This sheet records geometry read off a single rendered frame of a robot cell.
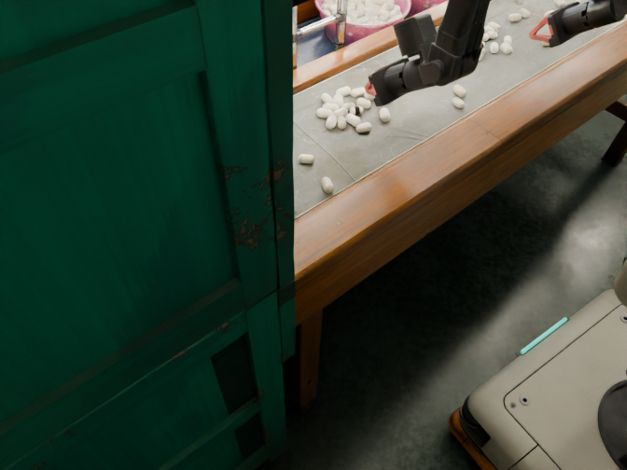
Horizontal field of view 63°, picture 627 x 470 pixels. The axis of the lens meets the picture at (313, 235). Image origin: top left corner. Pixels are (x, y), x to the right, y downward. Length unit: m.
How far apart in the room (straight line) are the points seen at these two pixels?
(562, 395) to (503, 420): 0.17
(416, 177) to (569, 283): 1.07
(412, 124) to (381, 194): 0.26
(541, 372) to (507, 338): 0.37
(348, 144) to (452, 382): 0.86
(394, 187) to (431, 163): 0.11
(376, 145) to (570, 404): 0.78
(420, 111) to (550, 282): 0.95
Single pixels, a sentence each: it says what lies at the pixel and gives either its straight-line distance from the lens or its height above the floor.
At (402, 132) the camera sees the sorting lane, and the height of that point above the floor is 0.74.
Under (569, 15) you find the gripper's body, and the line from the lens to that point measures 1.29.
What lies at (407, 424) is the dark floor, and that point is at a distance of 1.59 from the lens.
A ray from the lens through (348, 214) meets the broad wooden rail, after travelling 0.95.
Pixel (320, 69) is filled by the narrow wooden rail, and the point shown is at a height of 0.76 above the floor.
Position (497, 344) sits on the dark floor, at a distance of 1.77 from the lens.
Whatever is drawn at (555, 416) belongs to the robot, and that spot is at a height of 0.28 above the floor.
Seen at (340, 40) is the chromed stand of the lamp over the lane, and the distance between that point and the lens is 1.37.
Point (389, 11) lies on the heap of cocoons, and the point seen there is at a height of 0.73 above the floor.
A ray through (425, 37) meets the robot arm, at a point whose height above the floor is 1.00.
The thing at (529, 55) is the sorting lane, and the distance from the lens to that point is 1.52.
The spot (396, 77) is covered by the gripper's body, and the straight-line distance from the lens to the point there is 1.04.
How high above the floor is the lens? 1.49
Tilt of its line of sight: 52 degrees down
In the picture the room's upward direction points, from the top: 2 degrees clockwise
